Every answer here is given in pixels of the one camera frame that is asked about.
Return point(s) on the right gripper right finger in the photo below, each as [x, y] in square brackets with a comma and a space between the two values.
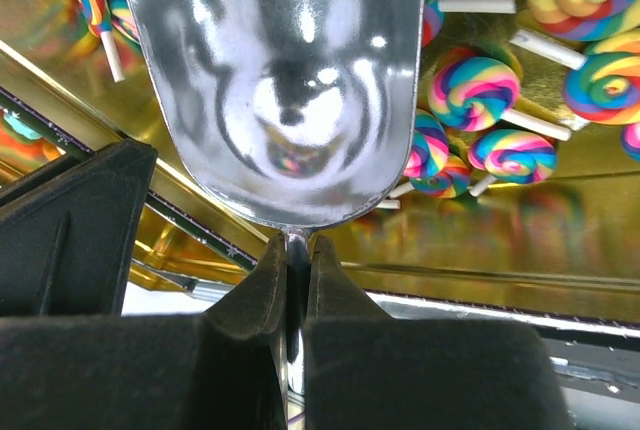
[367, 370]

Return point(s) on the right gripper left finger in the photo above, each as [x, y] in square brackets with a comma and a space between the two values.
[71, 360]

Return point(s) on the tin of rainbow lollipops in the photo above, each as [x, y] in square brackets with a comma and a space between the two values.
[564, 252]

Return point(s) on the silver metal scoop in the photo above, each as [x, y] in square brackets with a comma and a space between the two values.
[294, 114]

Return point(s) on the tin of star candies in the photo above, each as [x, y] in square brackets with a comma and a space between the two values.
[27, 135]

